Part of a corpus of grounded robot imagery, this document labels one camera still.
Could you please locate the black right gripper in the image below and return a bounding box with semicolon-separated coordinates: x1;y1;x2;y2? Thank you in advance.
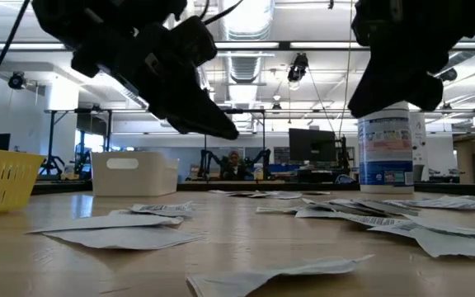
346;0;449;118

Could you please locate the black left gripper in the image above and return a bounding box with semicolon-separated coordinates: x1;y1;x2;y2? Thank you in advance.
70;26;241;141

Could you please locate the white disinfectant wipes canister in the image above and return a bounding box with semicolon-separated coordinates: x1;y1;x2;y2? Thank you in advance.
356;101;415;195

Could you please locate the white pillar with poster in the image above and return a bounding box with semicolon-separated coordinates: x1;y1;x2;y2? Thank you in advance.
410;111;430;182

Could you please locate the person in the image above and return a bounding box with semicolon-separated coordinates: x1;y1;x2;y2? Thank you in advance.
220;150;250;182

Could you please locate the black computer monitor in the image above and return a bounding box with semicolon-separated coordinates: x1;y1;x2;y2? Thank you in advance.
288;127;338;163

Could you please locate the white plastic bin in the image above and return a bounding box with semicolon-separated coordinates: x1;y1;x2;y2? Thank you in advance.
90;150;180;198

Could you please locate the white square gauze packet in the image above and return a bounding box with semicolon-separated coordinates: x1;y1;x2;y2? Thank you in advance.
303;198;421;217
25;213;185;235
41;225;208;251

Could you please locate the long white bandage packet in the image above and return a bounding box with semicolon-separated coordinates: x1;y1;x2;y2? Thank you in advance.
385;195;475;213

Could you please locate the small crumpled white packet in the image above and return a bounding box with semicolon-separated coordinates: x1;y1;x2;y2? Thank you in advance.
186;254;375;297

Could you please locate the yellow plastic basket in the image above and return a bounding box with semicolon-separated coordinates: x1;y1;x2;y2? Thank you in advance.
0;146;47;217

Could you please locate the silver ceiling air duct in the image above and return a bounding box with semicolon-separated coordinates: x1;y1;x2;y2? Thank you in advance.
219;0;278;133

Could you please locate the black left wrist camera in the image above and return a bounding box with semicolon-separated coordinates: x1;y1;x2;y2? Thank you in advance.
167;15;219;69

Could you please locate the black ceiling camera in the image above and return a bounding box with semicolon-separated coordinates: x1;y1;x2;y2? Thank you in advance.
7;70;28;91
437;67;459;83

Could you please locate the black overhead camera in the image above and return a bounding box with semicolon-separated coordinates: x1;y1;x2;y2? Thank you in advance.
286;52;309;83

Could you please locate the black overhead frame bar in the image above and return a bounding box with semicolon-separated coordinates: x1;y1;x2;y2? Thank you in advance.
0;40;475;52

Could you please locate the black background workstation frame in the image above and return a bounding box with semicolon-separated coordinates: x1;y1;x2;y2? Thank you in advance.
42;107;360;182

